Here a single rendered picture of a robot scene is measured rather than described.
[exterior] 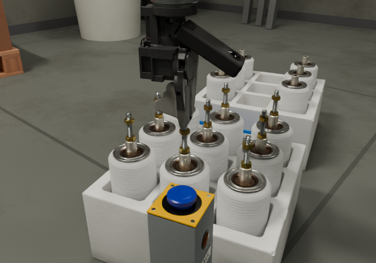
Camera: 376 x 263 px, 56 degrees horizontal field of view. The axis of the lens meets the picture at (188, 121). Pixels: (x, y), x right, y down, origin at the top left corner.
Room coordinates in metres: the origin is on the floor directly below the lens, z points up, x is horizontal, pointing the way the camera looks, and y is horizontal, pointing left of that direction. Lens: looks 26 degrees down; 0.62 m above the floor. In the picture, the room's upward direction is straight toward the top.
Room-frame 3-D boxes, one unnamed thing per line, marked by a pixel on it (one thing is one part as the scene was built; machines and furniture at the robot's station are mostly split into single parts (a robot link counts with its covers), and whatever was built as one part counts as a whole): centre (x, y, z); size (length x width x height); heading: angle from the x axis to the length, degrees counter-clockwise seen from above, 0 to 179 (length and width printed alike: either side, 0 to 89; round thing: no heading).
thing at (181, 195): (0.38, 0.01, 0.32); 0.04 x 0.04 x 0.02
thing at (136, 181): (0.61, 0.11, 0.16); 0.10 x 0.10 x 0.18
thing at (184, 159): (0.57, 0.01, 0.26); 0.02 x 0.02 x 0.03
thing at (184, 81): (0.54, 0.01, 0.42); 0.05 x 0.02 x 0.09; 164
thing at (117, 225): (0.67, -0.04, 0.09); 0.39 x 0.39 x 0.18; 66
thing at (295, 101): (1.02, -0.33, 0.16); 0.10 x 0.10 x 0.18
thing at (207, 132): (0.67, -0.04, 0.26); 0.02 x 0.02 x 0.03
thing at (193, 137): (0.67, -0.04, 0.25); 0.08 x 0.08 x 0.01
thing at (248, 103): (1.18, -0.27, 0.09); 0.39 x 0.39 x 0.18; 66
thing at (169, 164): (0.57, 0.01, 0.25); 0.08 x 0.08 x 0.01
